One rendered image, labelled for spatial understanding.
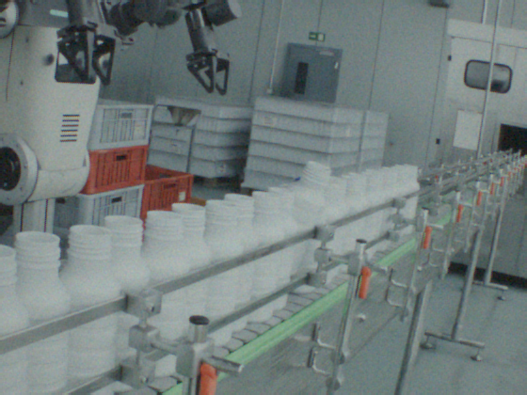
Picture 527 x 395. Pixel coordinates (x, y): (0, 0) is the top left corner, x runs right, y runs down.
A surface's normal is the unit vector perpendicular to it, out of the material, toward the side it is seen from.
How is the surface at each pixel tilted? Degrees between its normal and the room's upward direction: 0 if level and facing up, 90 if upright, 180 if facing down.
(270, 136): 90
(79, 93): 90
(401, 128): 90
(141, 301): 90
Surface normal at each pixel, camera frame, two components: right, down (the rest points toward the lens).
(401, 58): -0.42, 0.10
